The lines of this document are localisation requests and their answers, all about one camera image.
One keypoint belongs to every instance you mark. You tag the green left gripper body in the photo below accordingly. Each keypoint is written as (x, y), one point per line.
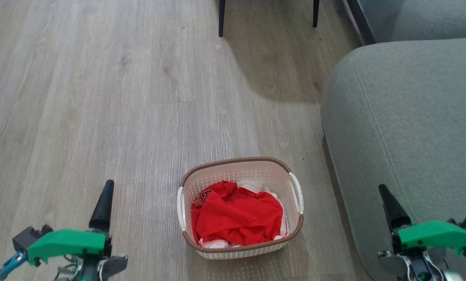
(69, 242)

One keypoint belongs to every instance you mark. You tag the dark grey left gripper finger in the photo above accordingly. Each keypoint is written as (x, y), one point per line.
(102, 207)

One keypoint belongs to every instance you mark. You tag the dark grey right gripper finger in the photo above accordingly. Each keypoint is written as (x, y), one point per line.
(392, 210)

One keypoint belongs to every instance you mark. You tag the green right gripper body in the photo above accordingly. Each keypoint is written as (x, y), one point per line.
(436, 235)

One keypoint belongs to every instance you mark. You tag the cream laundry basket brown rim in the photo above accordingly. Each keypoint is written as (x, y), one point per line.
(274, 175)

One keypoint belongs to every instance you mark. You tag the grey fabric sofa seat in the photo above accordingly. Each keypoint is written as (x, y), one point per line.
(408, 128)

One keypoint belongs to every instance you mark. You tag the red jersey garment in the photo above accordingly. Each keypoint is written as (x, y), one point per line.
(237, 214)

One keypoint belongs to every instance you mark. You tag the white garment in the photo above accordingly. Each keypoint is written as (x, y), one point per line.
(253, 187)

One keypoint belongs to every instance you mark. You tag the grey fabric sofa cushion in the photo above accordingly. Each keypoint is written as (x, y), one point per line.
(432, 19)

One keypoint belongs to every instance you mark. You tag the black chair leg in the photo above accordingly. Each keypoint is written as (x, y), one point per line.
(316, 12)
(221, 17)

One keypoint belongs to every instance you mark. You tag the dark grey left wrist camera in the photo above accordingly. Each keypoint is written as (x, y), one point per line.
(28, 237)

